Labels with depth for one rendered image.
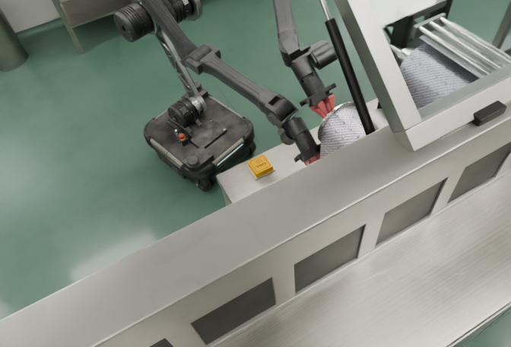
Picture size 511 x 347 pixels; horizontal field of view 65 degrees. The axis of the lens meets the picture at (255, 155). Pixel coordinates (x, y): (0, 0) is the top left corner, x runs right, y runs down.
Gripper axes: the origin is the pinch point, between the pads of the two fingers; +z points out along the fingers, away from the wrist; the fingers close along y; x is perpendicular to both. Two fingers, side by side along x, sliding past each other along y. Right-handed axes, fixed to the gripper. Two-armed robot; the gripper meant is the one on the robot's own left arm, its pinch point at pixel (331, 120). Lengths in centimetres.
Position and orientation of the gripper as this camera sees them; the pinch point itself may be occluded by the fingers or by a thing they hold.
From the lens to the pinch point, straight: 118.6
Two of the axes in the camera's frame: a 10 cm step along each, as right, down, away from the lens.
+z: 5.0, 8.6, 0.8
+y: -8.4, 5.1, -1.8
